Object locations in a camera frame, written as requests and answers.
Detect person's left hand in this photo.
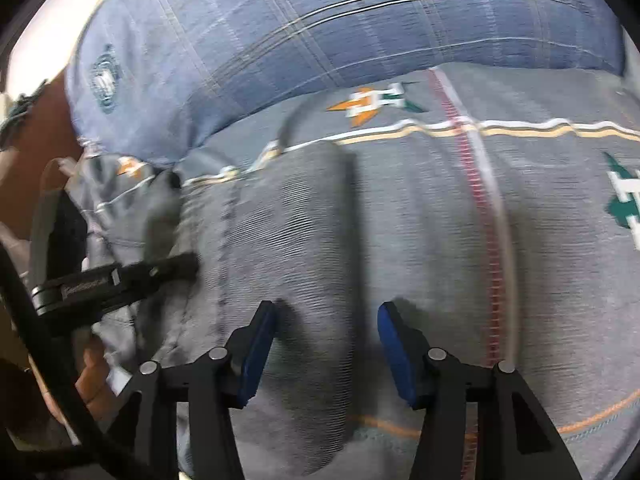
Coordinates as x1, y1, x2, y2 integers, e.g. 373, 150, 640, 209
29, 339, 122, 428

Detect blue plaid sofa back cushion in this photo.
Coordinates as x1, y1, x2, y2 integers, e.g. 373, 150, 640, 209
65, 0, 625, 166

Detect green cloth on sofa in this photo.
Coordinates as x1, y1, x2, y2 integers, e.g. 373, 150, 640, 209
0, 79, 48, 151

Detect grey patterned sofa seat cover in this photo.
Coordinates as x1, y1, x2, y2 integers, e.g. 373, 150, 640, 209
64, 62, 640, 480

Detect grey denim pants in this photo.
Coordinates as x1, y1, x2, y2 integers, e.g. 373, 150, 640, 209
90, 142, 357, 479

